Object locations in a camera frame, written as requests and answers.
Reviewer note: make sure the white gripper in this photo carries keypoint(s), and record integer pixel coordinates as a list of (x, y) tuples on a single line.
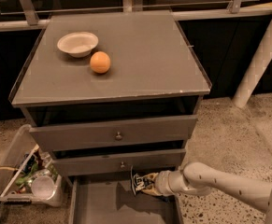
[(162, 183)]

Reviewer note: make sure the blue chip bag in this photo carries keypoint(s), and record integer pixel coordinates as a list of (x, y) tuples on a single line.
[(139, 182)]

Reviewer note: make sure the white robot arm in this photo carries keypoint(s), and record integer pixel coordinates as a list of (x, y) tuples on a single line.
[(197, 178)]

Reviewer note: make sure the grey middle drawer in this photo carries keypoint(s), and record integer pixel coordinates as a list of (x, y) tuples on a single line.
[(111, 163)]

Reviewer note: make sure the grey drawer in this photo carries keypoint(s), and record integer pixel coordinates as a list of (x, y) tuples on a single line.
[(102, 134), (111, 163), (108, 199)]

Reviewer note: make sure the metal top drawer knob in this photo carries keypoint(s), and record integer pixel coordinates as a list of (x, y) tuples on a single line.
[(118, 136)]

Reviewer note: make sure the grey bottom drawer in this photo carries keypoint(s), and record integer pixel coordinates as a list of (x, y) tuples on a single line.
[(108, 199)]

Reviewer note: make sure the grey top drawer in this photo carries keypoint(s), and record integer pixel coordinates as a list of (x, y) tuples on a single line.
[(102, 134)]

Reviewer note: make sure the grey drawer cabinet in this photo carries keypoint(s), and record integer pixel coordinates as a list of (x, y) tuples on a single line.
[(153, 74)]

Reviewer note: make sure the white cup in bin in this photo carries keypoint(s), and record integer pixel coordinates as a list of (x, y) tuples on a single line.
[(43, 187)]

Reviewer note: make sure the clear plastic bin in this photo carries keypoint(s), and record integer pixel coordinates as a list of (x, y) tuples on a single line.
[(39, 165)]

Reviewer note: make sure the white stick in bin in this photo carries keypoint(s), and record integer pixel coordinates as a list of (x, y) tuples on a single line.
[(23, 165)]

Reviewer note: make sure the orange fruit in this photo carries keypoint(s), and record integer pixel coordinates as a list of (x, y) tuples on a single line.
[(100, 62)]

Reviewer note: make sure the white paper bowl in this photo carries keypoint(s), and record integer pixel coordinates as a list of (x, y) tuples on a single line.
[(78, 44)]

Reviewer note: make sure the white slanted post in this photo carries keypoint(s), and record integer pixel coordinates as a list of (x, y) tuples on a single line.
[(260, 61)]

